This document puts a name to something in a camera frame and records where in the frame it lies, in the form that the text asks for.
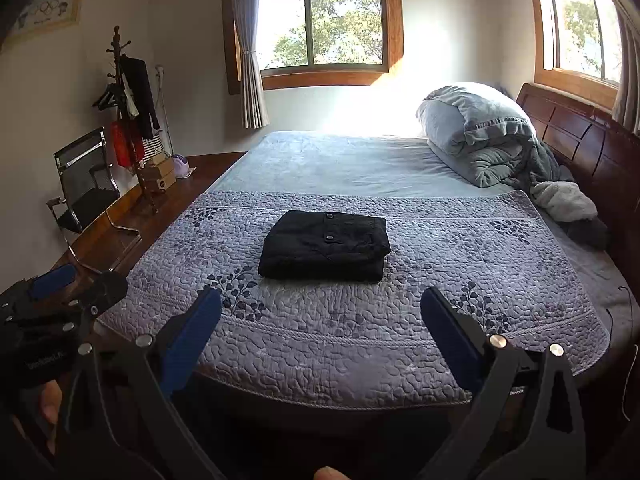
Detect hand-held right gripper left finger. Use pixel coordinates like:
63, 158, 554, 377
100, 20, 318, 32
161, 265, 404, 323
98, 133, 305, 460
54, 286, 226, 480

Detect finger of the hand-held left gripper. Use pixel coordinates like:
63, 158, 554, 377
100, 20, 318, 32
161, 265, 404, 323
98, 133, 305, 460
0, 264, 78, 311
67, 271, 130, 339

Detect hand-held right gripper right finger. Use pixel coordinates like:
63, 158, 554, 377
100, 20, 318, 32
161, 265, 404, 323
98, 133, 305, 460
417, 286, 588, 480

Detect black pants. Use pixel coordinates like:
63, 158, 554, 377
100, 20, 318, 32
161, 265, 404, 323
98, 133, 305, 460
257, 210, 392, 282

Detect person's left hand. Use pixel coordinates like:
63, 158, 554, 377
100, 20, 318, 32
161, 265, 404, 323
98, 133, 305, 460
7, 380, 65, 456

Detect purple quilted bedspread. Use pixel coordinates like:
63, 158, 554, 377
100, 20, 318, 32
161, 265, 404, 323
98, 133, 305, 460
95, 189, 611, 410

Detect black mesh office chair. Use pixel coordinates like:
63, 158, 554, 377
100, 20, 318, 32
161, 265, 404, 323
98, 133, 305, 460
46, 127, 143, 273

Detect red bag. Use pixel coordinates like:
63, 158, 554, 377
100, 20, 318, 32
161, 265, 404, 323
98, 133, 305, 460
109, 120, 146, 168

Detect striped bag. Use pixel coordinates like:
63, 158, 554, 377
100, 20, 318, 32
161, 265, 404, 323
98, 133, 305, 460
142, 130, 165, 161

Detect dark grey cloth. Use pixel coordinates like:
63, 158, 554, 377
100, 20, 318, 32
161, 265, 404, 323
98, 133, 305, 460
562, 217, 610, 251

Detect white fleece blanket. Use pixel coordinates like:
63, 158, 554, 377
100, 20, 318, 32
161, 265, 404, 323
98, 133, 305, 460
530, 180, 598, 223

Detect black clothes hanger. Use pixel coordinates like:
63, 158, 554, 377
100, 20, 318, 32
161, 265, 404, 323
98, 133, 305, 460
92, 82, 123, 111

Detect bed with grey sheet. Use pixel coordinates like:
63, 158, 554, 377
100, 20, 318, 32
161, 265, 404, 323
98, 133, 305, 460
92, 130, 640, 431

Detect grey folded comforter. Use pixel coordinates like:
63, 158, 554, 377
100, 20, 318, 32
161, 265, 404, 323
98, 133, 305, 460
416, 81, 576, 188

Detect wooden coat rack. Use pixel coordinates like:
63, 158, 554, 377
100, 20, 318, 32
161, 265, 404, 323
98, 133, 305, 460
92, 25, 161, 216

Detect wooden headboard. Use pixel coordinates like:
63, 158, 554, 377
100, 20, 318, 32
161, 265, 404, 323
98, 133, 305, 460
515, 82, 640, 281

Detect grey curtain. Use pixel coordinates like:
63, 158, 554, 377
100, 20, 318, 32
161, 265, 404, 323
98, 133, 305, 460
227, 0, 271, 129
580, 0, 640, 133

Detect wooden framed window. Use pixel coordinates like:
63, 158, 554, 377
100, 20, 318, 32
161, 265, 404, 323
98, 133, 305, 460
222, 0, 405, 92
525, 0, 631, 111

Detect black cable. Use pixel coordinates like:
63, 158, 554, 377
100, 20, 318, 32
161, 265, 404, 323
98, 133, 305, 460
604, 285, 640, 421

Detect framed wall poster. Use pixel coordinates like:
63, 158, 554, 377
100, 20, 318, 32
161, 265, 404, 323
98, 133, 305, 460
5, 0, 86, 46

